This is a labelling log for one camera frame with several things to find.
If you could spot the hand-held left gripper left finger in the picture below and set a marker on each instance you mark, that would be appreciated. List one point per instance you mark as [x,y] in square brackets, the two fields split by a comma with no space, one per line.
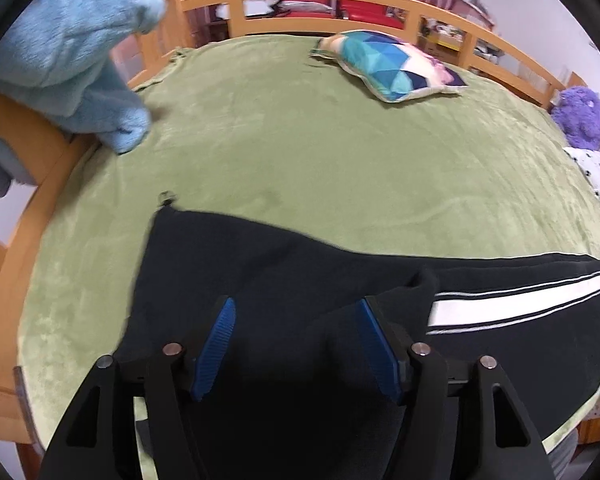
[214,347]

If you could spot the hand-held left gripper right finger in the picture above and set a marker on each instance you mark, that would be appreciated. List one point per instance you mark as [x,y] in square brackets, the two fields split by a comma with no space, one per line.
[379,350]

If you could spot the black pants with white stripe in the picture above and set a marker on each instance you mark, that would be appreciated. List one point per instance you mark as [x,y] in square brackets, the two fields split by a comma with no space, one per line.
[280,285]

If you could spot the green fleece blanket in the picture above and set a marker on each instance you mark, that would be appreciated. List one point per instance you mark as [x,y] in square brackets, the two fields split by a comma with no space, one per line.
[305,160]

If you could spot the grey padded object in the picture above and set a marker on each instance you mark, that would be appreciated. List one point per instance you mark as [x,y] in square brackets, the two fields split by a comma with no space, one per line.
[2,165]

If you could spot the white dotted cloth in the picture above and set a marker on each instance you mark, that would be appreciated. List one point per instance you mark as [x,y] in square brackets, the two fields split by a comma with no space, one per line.
[597,170]

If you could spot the geometric patterned pillow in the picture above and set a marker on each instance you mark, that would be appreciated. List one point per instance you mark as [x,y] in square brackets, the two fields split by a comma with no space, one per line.
[380,62]

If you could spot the purple plush toy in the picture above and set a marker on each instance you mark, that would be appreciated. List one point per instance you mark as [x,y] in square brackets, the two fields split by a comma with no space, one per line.
[580,117]

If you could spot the light blue plush cloth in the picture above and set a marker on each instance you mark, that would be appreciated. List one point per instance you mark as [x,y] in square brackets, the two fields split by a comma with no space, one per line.
[65,45]

